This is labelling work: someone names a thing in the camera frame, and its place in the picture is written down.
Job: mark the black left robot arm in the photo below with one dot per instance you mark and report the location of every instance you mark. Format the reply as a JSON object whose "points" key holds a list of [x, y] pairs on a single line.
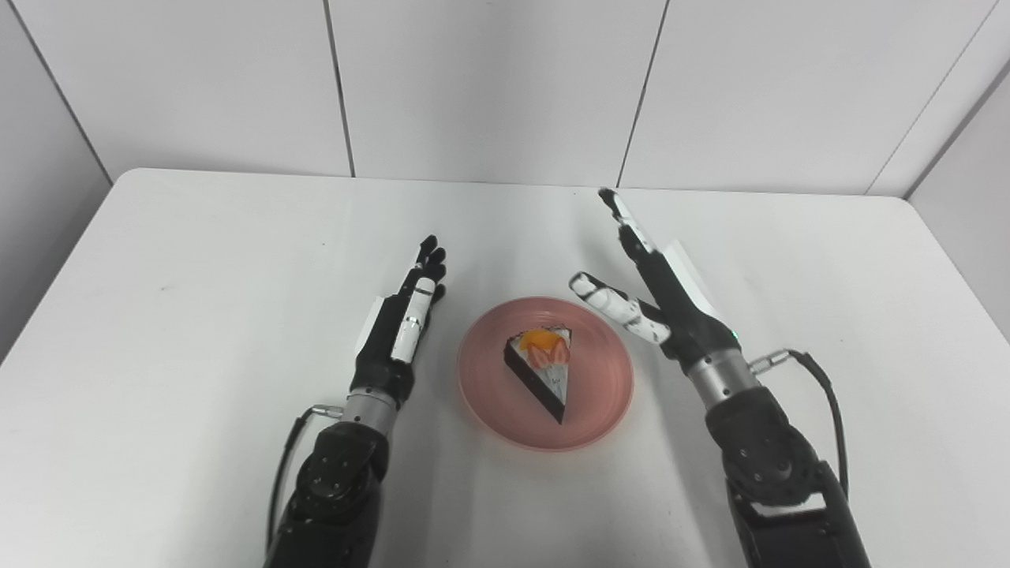
{"points": [[331, 489]]}

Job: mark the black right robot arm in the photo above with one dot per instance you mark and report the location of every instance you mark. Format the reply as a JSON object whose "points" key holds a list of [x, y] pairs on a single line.
{"points": [[773, 465]]}

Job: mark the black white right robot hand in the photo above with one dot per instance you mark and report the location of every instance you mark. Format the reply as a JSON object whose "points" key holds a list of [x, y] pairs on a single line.
{"points": [[686, 315]]}

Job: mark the pink round plate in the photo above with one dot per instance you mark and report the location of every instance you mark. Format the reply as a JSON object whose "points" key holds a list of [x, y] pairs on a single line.
{"points": [[600, 379]]}

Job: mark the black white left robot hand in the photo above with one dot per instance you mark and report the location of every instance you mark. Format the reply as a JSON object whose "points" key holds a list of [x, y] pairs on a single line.
{"points": [[387, 347]]}

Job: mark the chocolate cake slice with fruit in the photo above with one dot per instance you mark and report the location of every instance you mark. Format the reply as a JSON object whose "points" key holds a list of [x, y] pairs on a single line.
{"points": [[544, 379]]}

